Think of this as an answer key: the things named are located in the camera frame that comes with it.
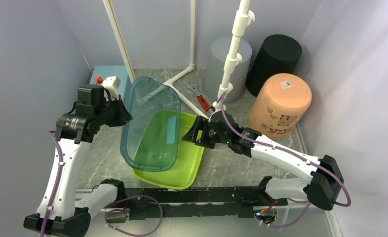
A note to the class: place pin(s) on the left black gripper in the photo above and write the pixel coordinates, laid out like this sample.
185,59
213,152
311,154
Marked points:
123,117

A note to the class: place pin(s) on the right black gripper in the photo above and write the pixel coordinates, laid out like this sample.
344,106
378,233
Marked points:
202,124

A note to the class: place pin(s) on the black plastic bucket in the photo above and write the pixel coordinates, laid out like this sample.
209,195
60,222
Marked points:
277,54

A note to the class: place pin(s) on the white PVC pipe frame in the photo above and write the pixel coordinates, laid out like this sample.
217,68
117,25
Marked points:
244,17

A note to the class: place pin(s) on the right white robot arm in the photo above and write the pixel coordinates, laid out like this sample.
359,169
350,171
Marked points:
318,180

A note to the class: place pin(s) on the orange plastic bucket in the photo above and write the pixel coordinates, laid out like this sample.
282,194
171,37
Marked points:
280,104

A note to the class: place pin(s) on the clear teal plastic tub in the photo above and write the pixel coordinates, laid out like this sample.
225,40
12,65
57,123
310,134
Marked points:
149,142

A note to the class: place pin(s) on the red handled adjustable wrench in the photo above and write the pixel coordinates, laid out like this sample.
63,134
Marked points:
204,104

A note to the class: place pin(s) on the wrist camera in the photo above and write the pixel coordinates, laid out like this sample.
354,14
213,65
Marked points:
217,106
111,84

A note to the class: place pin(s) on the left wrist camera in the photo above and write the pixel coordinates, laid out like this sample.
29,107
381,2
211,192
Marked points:
111,84

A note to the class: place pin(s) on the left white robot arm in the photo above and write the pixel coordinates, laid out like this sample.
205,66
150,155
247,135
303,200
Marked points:
59,213

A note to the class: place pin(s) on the blue plastic basket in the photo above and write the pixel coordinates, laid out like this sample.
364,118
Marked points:
119,71

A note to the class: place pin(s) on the green plastic tray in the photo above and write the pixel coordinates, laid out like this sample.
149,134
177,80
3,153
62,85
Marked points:
182,174

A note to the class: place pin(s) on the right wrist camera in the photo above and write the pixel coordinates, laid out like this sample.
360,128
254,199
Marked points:
217,106

